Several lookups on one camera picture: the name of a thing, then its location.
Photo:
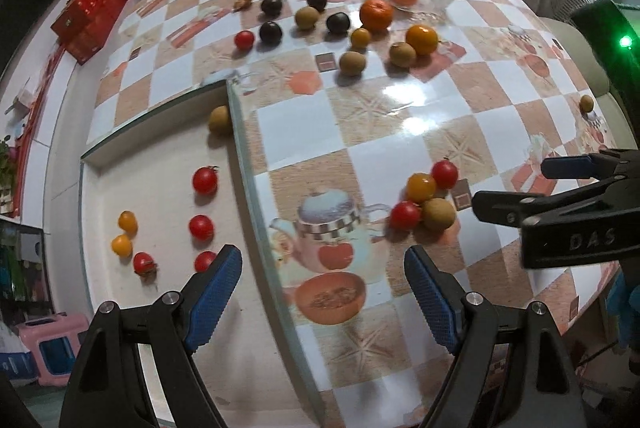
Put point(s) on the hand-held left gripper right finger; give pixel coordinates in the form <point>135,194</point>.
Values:
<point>432,298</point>

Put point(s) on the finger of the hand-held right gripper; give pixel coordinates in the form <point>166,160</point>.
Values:
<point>505,207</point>
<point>567,167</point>

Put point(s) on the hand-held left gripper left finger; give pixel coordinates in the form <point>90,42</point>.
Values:
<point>215,303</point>

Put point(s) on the red cherry tomato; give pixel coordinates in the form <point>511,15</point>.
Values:
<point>202,262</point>
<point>244,40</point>
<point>405,214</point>
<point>444,173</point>
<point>144,262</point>
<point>201,226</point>
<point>205,179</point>

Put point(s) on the yellow cherry tomato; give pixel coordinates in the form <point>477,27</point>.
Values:
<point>420,186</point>
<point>360,38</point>
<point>127,220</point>
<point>121,244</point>

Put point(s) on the white rectangular tray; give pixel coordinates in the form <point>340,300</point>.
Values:
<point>150,188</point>

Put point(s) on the person's right hand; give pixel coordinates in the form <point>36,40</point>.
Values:
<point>627,308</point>

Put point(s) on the small brown longan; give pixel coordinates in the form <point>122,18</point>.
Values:
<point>586,102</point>

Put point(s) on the checkered printed tablecloth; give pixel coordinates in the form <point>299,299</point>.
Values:
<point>390,128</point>

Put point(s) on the pink stool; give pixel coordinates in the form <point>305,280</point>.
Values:
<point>55,348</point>

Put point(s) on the large orange tangerine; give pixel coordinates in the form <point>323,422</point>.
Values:
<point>376,15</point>
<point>422,39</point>

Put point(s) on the dark shelf unit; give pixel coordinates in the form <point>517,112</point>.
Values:
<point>25,268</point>

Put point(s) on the white bag with blue print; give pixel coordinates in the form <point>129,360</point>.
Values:
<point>15,365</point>

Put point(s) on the green potted plant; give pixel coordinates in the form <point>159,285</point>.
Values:
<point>6,173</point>

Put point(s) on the dark purple plum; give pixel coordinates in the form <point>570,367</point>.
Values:
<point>270,32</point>
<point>317,0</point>
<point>337,23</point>
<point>271,6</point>

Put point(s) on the dried brown fruit stem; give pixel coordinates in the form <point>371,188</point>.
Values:
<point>245,1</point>

